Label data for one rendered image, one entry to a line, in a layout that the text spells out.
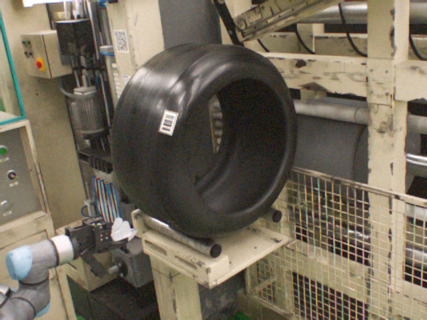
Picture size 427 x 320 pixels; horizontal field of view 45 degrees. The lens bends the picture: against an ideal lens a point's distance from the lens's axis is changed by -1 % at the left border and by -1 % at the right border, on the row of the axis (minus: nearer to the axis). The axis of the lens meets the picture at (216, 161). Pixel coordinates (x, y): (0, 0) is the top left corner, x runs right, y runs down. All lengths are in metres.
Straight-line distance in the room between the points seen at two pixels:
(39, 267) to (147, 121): 0.46
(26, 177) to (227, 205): 0.76
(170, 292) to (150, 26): 1.00
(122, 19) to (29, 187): 0.74
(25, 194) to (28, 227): 0.12
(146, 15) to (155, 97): 0.40
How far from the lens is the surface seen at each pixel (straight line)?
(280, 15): 1.74
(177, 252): 1.68
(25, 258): 1.34
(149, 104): 1.42
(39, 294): 1.39
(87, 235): 1.41
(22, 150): 2.01
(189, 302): 2.13
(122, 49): 1.77
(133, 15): 1.71
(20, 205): 2.06
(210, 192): 1.87
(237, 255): 1.73
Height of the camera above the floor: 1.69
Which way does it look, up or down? 20 degrees down
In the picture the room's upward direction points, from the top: 6 degrees counter-clockwise
